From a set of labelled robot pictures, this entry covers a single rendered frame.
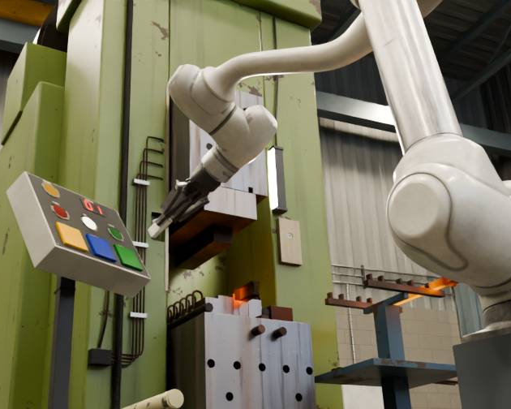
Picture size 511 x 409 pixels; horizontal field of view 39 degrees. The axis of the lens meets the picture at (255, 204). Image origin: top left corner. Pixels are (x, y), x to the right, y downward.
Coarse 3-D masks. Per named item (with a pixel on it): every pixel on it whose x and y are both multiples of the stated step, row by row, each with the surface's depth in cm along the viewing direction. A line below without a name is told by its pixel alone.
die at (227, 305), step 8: (224, 296) 222; (232, 296) 224; (200, 304) 220; (216, 304) 220; (224, 304) 221; (232, 304) 223; (240, 304) 224; (248, 304) 226; (256, 304) 227; (184, 312) 229; (224, 312) 220; (232, 312) 222; (240, 312) 223; (248, 312) 225; (256, 312) 226
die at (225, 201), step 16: (224, 192) 237; (240, 192) 241; (208, 208) 231; (224, 208) 235; (240, 208) 238; (176, 224) 247; (192, 224) 241; (208, 224) 242; (224, 224) 242; (240, 224) 243; (176, 240) 254
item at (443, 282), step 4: (436, 280) 231; (440, 280) 229; (444, 280) 226; (448, 280) 227; (452, 280) 225; (432, 284) 232; (436, 284) 230; (440, 284) 229; (444, 284) 226; (448, 284) 226; (452, 284) 227; (432, 288) 232; (436, 288) 232; (440, 288) 232; (412, 296) 239; (416, 296) 240; (420, 296) 240; (404, 300) 243; (408, 300) 244; (396, 304) 248; (400, 304) 248
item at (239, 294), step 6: (252, 282) 219; (258, 282) 219; (240, 288) 224; (246, 288) 222; (252, 288) 218; (234, 294) 224; (240, 294) 224; (246, 294) 221; (252, 294) 217; (258, 294) 217; (240, 300) 222; (246, 300) 223
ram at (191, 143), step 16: (240, 96) 257; (256, 96) 261; (176, 112) 252; (176, 128) 249; (192, 128) 240; (176, 144) 247; (192, 144) 238; (208, 144) 241; (176, 160) 244; (192, 160) 235; (256, 160) 250; (176, 176) 242; (240, 176) 243; (256, 176) 247; (256, 192) 244
